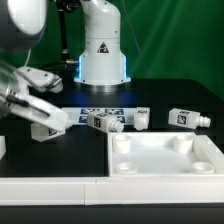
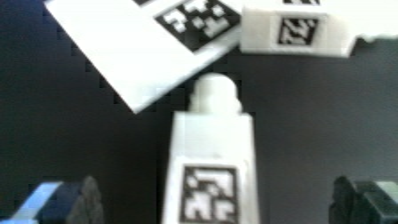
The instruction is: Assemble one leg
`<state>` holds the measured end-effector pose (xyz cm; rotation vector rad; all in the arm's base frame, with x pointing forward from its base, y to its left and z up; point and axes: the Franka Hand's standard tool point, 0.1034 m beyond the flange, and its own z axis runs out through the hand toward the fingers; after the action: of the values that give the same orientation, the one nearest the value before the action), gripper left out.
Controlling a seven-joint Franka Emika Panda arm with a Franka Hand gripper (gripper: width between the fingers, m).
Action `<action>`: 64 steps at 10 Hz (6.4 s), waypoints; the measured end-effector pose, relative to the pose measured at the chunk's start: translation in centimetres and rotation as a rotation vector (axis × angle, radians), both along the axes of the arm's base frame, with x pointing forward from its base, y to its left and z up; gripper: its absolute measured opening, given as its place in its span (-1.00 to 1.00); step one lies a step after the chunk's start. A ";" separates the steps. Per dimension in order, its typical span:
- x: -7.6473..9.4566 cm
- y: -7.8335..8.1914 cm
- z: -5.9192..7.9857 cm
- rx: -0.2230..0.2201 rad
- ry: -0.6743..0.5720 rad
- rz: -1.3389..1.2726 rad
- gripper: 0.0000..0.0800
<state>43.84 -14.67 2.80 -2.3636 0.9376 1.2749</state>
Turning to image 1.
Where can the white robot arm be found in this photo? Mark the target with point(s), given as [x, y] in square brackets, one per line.
[102, 65]

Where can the white square tabletop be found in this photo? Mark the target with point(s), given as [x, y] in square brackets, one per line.
[154, 153]

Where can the white front fence rail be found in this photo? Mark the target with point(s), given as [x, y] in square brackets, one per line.
[103, 191]

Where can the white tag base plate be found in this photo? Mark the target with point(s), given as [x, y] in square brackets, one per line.
[78, 115]

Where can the white left fence block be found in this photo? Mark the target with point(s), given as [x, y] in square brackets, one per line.
[2, 146]

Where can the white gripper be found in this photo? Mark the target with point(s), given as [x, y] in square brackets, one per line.
[16, 99]

